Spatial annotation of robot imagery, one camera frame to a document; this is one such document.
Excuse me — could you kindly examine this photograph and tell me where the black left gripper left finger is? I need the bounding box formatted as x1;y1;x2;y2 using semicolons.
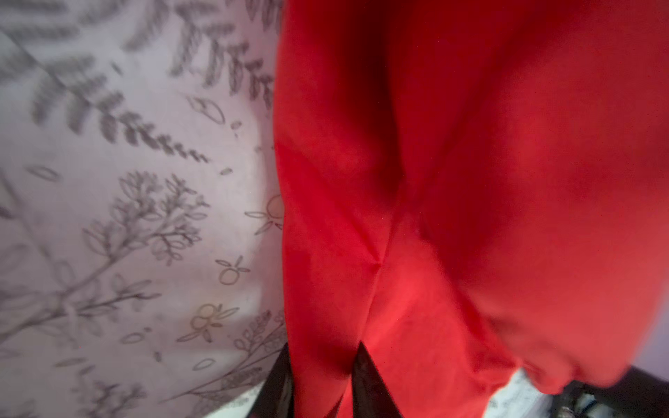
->
247;344;294;418

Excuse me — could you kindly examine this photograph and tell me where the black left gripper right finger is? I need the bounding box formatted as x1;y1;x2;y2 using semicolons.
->
351;342;402;418

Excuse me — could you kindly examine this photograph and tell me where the red zip jacket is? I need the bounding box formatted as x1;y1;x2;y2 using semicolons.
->
274;1;668;417

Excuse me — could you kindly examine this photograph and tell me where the floral patterned table mat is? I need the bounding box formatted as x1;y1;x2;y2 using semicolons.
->
0;0;550;418

